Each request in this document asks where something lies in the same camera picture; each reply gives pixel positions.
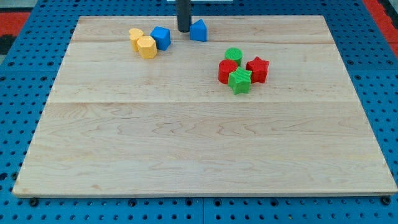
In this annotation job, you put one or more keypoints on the blue cube block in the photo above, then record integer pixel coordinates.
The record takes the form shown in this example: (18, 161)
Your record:
(162, 37)

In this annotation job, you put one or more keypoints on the green star block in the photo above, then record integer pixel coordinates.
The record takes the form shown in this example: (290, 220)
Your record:
(240, 81)

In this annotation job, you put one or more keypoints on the red cylinder block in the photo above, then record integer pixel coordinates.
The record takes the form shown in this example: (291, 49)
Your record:
(225, 67)

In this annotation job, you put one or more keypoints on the green cylinder block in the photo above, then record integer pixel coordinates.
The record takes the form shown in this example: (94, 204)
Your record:
(234, 54)

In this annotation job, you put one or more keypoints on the red star block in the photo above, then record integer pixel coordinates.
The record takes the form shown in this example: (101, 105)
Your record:
(259, 68)

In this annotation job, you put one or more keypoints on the blue triangular block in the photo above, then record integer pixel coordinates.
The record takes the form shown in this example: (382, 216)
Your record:
(198, 31)

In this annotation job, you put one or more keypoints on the yellow octagon block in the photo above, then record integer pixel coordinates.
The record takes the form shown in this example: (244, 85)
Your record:
(147, 47)

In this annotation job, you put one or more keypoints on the light wooden board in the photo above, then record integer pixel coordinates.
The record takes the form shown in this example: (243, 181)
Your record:
(118, 125)

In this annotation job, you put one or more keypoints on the yellow heart block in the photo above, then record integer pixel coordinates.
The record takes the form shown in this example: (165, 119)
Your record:
(134, 35)

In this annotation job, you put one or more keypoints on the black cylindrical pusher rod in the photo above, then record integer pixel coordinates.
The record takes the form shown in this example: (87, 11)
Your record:
(184, 18)

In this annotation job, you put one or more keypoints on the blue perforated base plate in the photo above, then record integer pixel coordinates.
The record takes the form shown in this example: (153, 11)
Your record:
(30, 67)

